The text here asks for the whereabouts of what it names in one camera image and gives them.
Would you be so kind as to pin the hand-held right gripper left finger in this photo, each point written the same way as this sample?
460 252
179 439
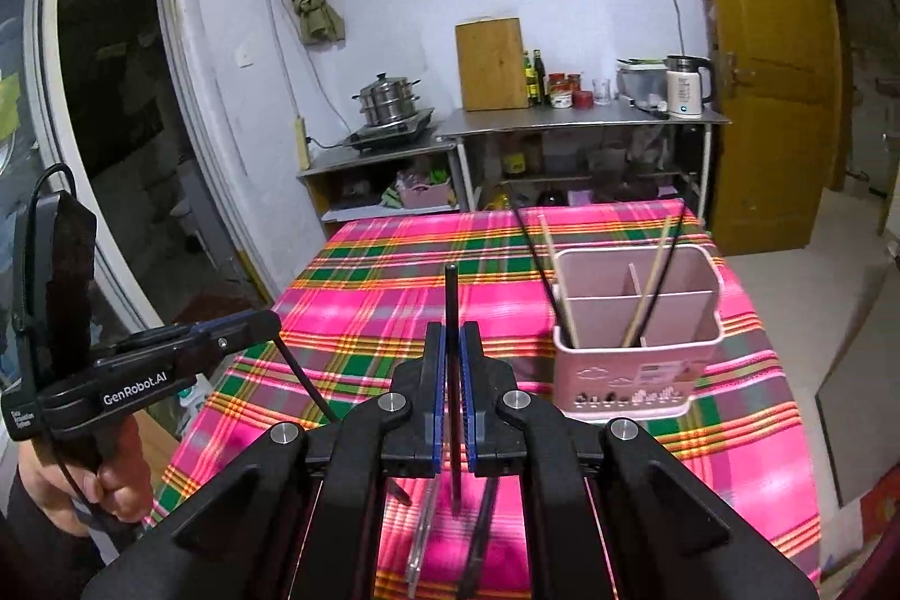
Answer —
438 403

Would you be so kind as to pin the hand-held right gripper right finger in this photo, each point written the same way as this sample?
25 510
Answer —
469 410

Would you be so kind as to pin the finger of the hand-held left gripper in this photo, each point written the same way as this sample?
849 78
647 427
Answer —
242 343
232 322

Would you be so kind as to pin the black chopstick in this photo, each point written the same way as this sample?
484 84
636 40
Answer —
302 375
451 305
534 262
671 248

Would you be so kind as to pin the pink plastic utensil holder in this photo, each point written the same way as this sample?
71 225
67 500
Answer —
633 375

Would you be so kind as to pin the light wooden chopstick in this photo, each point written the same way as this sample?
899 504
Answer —
552 262
657 262

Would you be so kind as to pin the person's left forearm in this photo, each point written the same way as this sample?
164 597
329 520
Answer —
56 494

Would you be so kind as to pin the person's left hand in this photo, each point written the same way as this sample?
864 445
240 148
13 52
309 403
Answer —
130 480

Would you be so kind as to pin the white teal container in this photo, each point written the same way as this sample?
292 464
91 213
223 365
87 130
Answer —
193 400

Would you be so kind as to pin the slim grey chopstick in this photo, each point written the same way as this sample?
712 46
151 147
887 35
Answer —
422 537
478 537

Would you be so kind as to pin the pink plaid tablecloth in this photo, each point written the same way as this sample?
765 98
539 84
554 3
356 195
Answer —
422 262

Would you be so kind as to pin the person's dark clothing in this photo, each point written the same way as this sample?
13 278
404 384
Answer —
42 565

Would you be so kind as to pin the beige power strip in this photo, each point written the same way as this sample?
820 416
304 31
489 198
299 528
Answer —
302 143

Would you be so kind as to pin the pink storage basket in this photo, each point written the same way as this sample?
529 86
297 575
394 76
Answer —
425 192

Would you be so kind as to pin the low steel shelf table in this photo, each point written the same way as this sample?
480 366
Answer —
380 161

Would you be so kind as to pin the gas stove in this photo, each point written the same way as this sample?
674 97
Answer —
390 136

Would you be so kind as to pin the steel steamer pot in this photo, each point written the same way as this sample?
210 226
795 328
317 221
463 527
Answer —
387 101

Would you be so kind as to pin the tall steel shelf table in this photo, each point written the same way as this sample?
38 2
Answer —
576 118

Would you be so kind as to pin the red lidded labelled jar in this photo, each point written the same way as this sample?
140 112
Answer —
559 94

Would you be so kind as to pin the red tin can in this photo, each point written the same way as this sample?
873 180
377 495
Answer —
583 99

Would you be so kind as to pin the yellow oil bottle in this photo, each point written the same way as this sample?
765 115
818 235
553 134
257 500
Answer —
527 80

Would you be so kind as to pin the dark oil bottle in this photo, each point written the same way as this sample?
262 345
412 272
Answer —
538 76

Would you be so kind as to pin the wooden cutting board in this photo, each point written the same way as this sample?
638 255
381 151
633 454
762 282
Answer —
492 66

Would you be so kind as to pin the clear drinking glass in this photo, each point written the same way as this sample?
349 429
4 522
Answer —
602 92

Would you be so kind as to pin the small red jar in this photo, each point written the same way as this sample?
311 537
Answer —
574 82

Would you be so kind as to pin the white electric kettle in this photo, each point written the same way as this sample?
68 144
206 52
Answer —
685 90

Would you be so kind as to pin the grey refrigerator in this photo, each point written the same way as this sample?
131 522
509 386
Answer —
865 417

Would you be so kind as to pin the wooden door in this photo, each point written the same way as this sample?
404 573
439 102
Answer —
766 80

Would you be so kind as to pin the white wall switch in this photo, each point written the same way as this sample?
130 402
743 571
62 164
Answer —
246 52

